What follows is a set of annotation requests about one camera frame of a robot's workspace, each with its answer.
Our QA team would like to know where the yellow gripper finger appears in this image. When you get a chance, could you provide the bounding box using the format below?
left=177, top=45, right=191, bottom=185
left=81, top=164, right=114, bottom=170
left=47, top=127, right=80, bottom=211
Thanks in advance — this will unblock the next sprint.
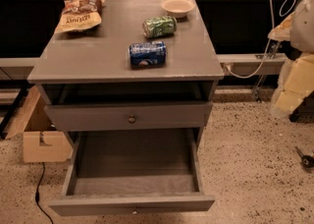
left=270, top=53, right=314, bottom=117

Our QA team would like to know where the blue pepsi can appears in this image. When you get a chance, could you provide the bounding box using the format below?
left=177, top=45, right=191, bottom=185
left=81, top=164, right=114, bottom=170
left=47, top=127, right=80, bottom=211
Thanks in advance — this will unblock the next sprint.
left=129, top=41, right=167, bottom=66

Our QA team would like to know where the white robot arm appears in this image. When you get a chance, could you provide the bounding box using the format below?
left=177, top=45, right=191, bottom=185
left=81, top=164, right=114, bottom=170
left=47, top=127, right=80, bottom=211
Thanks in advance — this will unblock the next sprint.
left=268, top=0, right=314, bottom=118

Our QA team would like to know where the green soda can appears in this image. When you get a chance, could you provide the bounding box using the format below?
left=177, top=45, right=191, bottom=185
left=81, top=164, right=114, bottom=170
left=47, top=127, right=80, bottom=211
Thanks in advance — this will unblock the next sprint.
left=142, top=16, right=177, bottom=38

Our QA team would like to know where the grey drawer cabinet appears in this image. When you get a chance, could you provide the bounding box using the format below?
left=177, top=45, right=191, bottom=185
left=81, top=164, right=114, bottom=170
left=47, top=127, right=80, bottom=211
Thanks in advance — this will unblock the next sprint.
left=26, top=0, right=226, bottom=138

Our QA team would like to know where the open grey lower drawer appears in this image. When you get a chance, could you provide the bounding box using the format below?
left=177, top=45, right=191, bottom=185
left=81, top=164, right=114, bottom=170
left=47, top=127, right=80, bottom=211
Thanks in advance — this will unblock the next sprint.
left=49, top=129, right=215, bottom=216

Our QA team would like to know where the closed grey upper drawer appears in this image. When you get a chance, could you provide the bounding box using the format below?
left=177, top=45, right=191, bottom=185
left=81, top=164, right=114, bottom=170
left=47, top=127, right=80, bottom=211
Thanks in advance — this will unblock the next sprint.
left=45, top=102, right=212, bottom=132

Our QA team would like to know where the black caster wheel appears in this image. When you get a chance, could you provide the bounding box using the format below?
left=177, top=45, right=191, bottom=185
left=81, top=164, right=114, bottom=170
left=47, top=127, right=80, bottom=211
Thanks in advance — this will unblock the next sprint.
left=295, top=147, right=314, bottom=168

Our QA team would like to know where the white bowl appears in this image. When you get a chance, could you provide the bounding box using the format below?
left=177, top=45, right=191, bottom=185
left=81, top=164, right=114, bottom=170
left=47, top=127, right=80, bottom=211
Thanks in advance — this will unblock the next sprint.
left=161, top=0, right=195, bottom=19

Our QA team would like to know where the brown chip bag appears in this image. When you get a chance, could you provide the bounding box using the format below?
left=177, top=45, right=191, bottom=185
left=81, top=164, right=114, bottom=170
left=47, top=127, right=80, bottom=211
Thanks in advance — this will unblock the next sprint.
left=55, top=0, right=105, bottom=33

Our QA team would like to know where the cardboard box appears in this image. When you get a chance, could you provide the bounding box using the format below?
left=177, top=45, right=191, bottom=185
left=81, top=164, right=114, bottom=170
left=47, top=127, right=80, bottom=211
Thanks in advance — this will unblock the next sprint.
left=6, top=86, right=73, bottom=163

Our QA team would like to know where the grey wall rail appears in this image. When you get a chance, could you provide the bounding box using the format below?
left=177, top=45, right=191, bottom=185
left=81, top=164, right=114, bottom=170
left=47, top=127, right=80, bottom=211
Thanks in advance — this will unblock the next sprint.
left=218, top=53, right=288, bottom=76

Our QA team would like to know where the black floor cable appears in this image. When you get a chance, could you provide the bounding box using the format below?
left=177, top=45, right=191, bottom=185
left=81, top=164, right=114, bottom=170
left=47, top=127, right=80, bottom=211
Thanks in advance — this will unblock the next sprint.
left=34, top=162, right=55, bottom=224

